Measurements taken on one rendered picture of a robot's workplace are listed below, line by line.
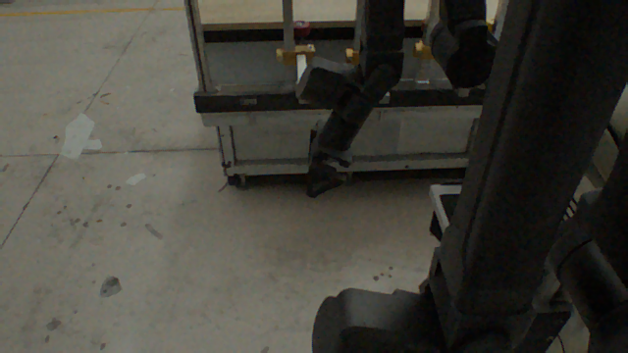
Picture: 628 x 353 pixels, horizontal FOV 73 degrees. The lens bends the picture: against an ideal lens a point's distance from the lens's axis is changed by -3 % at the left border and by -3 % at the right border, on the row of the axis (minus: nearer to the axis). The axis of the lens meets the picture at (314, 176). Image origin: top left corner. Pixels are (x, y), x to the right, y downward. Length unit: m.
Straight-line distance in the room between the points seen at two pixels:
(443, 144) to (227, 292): 1.25
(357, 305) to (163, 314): 1.56
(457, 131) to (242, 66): 1.07
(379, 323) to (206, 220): 1.85
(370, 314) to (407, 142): 1.88
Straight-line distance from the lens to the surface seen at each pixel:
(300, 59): 1.57
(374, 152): 2.20
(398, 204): 2.22
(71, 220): 2.41
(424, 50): 1.67
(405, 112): 1.82
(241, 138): 2.12
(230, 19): 1.79
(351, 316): 0.36
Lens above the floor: 1.52
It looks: 41 degrees down
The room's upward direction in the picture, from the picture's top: straight up
